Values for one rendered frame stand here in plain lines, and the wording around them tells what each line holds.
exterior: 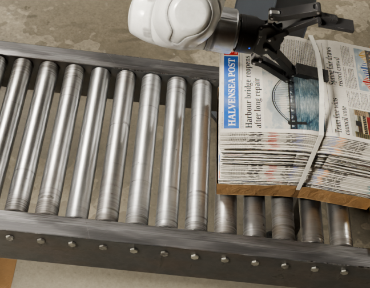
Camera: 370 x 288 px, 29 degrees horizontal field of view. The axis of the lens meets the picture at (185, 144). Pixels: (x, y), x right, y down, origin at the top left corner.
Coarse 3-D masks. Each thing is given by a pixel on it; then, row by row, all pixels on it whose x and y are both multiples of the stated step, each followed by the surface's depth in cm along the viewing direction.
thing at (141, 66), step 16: (0, 48) 180; (16, 48) 180; (32, 48) 181; (48, 48) 182; (64, 48) 182; (64, 64) 180; (80, 64) 180; (96, 64) 180; (112, 64) 181; (128, 64) 182; (144, 64) 182; (160, 64) 183; (176, 64) 184; (192, 64) 184; (32, 80) 185; (112, 80) 184; (192, 80) 182; (208, 80) 182; (112, 96) 188; (160, 96) 188
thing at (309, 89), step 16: (304, 48) 158; (320, 48) 158; (304, 64) 154; (304, 80) 151; (304, 96) 148; (304, 112) 145; (336, 112) 146; (304, 128) 143; (336, 128) 144; (304, 144) 145; (320, 144) 145; (304, 160) 149; (320, 160) 149
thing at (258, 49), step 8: (240, 16) 140; (248, 16) 139; (248, 24) 137; (256, 24) 137; (264, 24) 138; (272, 24) 138; (240, 32) 137; (248, 32) 137; (256, 32) 137; (264, 32) 138; (272, 32) 138; (240, 40) 137; (248, 40) 137; (256, 40) 137; (264, 40) 140; (280, 40) 140; (240, 48) 139; (248, 48) 138; (256, 48) 142; (272, 48) 142
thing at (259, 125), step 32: (224, 64) 153; (224, 96) 148; (256, 96) 148; (288, 96) 148; (224, 128) 143; (256, 128) 142; (288, 128) 142; (224, 160) 150; (256, 160) 149; (288, 160) 149
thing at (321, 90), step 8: (312, 40) 157; (320, 64) 149; (320, 72) 148; (320, 80) 146; (320, 88) 145; (320, 96) 144; (320, 104) 144; (320, 112) 143; (320, 120) 143; (320, 128) 142
